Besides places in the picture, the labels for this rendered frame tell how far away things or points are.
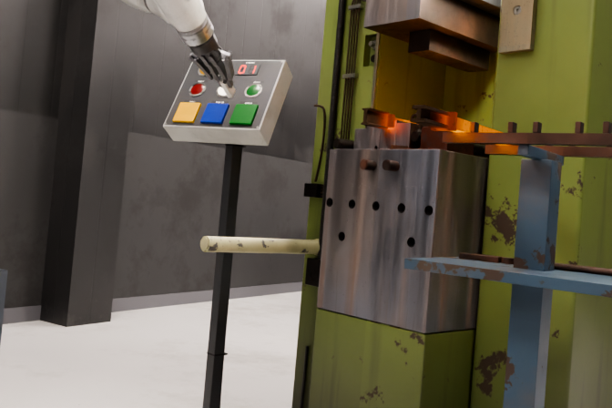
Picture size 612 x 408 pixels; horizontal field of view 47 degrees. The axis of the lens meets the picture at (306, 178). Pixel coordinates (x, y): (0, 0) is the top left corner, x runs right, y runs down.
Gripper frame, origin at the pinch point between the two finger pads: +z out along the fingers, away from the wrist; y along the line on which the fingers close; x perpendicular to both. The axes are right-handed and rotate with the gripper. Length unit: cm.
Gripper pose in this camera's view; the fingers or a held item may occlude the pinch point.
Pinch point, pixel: (227, 86)
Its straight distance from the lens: 204.3
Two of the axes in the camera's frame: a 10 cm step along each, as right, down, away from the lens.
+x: 2.6, -8.3, 4.9
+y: 9.2, 0.7, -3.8
